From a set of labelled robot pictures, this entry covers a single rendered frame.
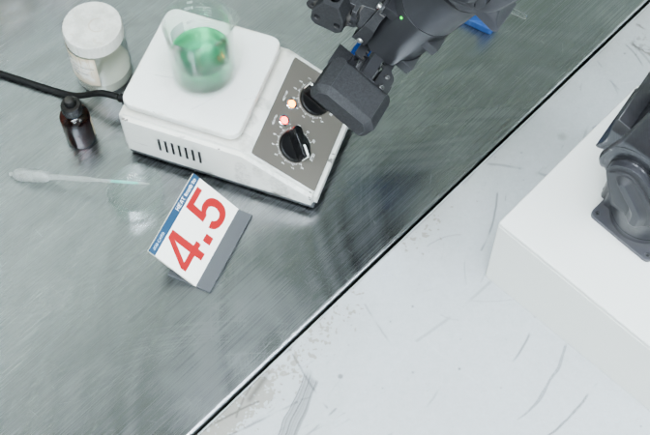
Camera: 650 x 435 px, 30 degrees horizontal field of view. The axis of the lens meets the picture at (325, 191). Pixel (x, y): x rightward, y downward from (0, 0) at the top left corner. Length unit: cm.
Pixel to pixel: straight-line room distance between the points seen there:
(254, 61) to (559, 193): 31
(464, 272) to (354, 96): 23
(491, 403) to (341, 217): 23
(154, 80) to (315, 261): 23
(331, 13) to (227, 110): 18
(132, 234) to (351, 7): 33
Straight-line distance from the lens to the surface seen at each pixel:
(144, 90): 115
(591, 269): 105
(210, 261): 115
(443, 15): 97
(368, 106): 101
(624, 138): 95
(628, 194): 98
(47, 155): 124
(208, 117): 113
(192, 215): 115
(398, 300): 113
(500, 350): 112
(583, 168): 110
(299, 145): 114
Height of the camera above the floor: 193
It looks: 61 degrees down
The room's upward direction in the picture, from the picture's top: 1 degrees counter-clockwise
